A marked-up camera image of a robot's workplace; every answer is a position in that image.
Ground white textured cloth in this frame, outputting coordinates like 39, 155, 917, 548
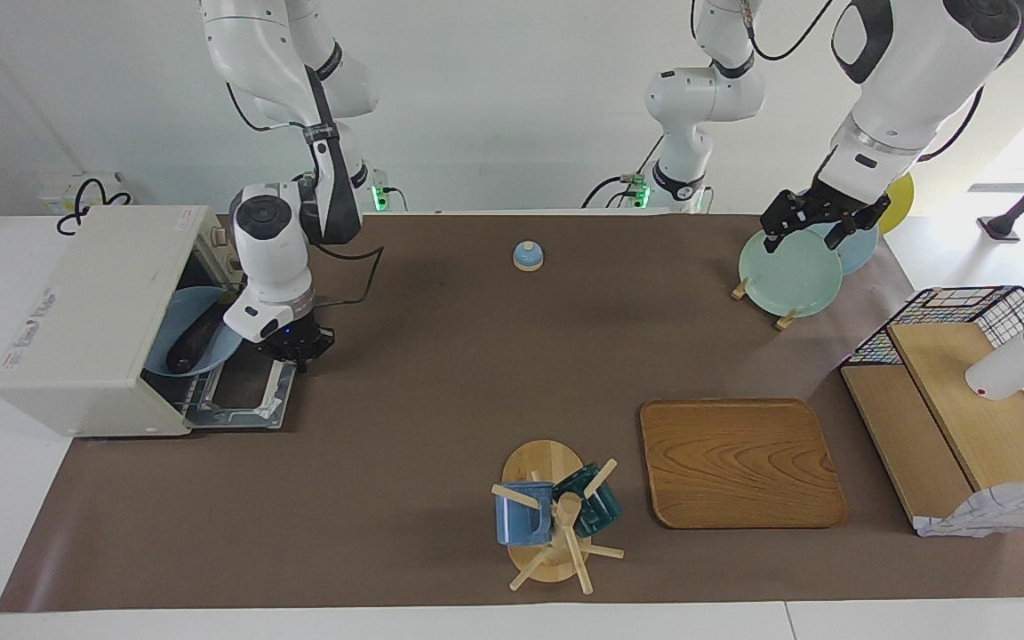
914, 477, 1024, 539

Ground wooden mug tree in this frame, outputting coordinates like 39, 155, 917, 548
491, 439, 626, 596

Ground black wire basket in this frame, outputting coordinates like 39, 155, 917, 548
839, 285, 1024, 472

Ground wooden plate rack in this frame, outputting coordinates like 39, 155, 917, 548
731, 277, 799, 332

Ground pale blue racked plate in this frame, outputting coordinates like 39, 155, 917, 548
810, 218, 880, 276

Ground dark green mug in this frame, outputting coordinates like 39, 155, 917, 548
553, 462, 624, 539

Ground light blue plate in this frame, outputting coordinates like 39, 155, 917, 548
144, 286, 246, 378

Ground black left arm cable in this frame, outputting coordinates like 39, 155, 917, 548
690, 0, 1024, 164

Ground cream toaster oven body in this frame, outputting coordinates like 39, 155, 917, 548
0, 206, 251, 438

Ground wooden serving tray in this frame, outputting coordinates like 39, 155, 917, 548
639, 398, 850, 531

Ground yellow racked plate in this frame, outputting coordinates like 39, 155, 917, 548
884, 172, 916, 236

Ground white cup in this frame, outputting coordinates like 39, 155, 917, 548
964, 302, 1024, 402

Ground blue mug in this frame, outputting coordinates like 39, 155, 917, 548
494, 481, 556, 547

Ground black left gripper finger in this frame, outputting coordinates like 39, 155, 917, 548
761, 191, 802, 254
825, 196, 891, 250

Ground wooden step shelf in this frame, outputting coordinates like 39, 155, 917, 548
839, 322, 1024, 534

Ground dark purple eggplant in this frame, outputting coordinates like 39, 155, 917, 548
165, 300, 233, 374

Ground brown table mat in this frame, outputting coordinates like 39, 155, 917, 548
0, 213, 1024, 614

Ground pale green racked plate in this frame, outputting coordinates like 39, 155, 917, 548
739, 229, 844, 318

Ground glass oven door with handle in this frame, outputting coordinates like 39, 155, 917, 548
176, 360, 300, 433

